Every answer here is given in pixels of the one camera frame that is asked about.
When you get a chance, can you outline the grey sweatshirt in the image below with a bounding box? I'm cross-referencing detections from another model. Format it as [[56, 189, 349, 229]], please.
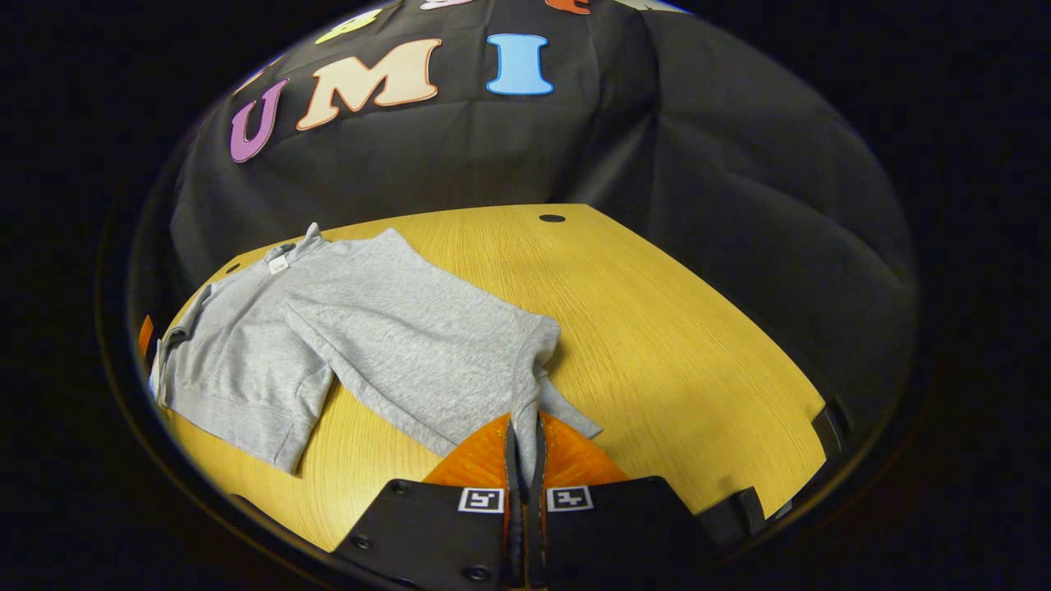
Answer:
[[148, 222, 604, 477]]

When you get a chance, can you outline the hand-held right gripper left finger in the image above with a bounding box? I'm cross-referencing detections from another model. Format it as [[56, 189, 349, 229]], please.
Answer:
[[328, 413, 526, 591]]

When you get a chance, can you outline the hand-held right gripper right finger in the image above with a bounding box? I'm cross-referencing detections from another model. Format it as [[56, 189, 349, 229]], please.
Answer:
[[530, 410, 715, 591]]

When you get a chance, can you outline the black backdrop cloth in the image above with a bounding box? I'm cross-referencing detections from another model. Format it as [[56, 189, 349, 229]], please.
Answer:
[[131, 0, 919, 428]]

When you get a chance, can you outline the black table edge clamp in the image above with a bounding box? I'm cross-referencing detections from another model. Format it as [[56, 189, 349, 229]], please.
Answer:
[[698, 486, 769, 543]]

